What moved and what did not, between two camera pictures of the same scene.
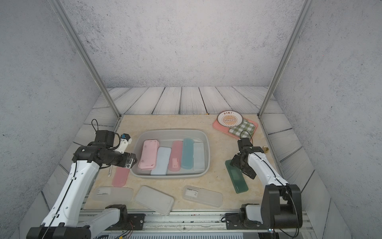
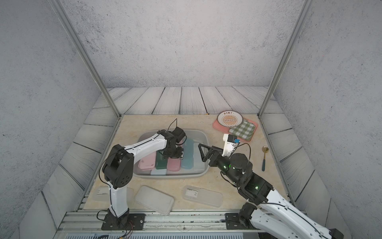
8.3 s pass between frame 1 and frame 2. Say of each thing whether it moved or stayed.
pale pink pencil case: stayed
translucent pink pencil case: stayed
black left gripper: moved
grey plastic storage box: stayed
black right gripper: moved
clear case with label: stayed
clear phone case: stayed
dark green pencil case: moved
